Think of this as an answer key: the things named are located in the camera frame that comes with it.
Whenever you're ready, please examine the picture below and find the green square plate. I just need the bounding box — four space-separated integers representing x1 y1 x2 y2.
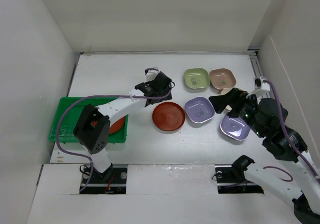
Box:
183 68 211 89

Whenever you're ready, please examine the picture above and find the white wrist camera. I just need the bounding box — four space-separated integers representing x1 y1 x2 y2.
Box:
247 76 271 98
144 67 159 82

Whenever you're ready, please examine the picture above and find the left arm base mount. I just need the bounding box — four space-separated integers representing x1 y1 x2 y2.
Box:
79 166 128 195

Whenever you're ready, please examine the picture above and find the purple square plate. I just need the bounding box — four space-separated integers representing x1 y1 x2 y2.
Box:
220 115 251 141
184 96 215 124

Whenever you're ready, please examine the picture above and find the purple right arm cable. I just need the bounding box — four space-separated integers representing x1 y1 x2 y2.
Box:
262 80 320 182

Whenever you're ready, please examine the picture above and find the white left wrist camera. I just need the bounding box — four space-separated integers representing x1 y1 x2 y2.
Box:
144 67 159 82

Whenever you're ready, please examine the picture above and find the green plastic bin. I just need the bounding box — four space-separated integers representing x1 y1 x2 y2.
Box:
47 97 129 145

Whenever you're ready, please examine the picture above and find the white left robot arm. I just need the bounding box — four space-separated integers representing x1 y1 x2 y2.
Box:
73 71 175 183

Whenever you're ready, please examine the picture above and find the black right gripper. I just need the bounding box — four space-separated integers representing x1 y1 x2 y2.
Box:
208 86 266 137

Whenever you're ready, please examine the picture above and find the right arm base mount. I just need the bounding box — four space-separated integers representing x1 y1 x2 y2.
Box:
211 164 264 194

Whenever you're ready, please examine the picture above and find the cream square plate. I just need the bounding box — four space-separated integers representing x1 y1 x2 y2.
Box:
220 87 242 95

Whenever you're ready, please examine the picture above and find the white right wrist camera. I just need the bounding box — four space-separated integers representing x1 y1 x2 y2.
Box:
247 76 271 98

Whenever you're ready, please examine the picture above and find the pink square plate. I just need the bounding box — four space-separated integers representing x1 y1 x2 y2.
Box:
209 68 237 90

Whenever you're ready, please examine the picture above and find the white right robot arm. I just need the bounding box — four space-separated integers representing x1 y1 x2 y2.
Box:
209 88 320 224

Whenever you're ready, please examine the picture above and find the red round plate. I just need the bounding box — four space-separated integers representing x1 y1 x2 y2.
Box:
152 102 186 132
109 117 126 134

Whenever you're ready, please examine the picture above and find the aluminium rail right side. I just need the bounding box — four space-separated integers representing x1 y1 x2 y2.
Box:
248 49 270 98

